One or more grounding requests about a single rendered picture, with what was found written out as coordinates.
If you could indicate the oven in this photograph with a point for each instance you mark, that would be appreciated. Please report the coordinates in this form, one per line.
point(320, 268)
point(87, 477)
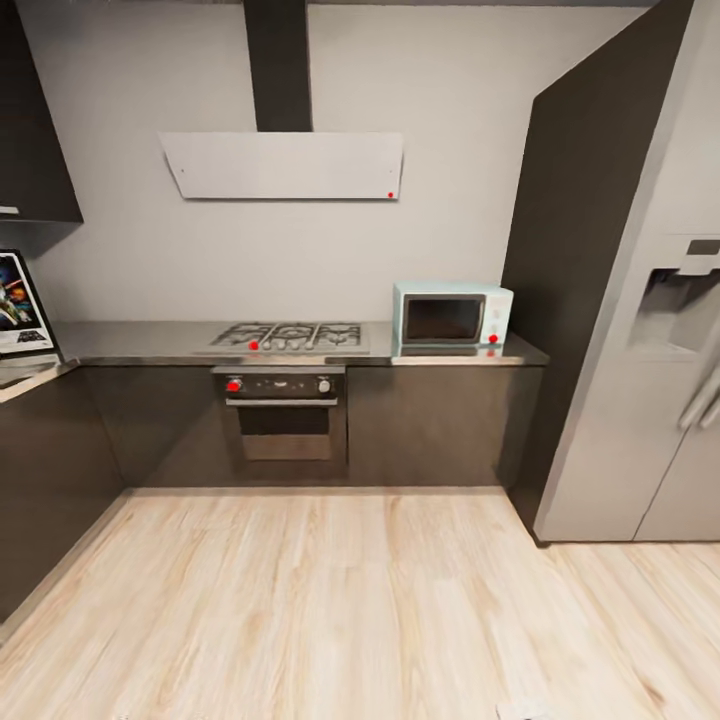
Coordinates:
point(283, 418)

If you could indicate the burner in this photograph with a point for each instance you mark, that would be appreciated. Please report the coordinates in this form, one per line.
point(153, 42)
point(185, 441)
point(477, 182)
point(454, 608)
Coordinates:
point(311, 336)

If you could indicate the microwave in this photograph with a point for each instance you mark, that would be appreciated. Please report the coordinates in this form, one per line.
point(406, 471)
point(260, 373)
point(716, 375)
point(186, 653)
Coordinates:
point(450, 312)

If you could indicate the range hood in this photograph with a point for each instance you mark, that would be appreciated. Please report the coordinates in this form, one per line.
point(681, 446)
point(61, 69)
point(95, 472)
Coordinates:
point(285, 158)

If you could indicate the poster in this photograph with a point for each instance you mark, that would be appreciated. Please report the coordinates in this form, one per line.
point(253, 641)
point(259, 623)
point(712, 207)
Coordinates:
point(24, 327)

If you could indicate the fridge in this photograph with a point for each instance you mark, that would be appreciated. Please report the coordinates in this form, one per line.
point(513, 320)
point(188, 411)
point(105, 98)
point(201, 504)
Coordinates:
point(614, 264)

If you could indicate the cabinet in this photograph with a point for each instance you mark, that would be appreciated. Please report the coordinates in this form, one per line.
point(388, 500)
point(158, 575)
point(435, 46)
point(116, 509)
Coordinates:
point(35, 184)

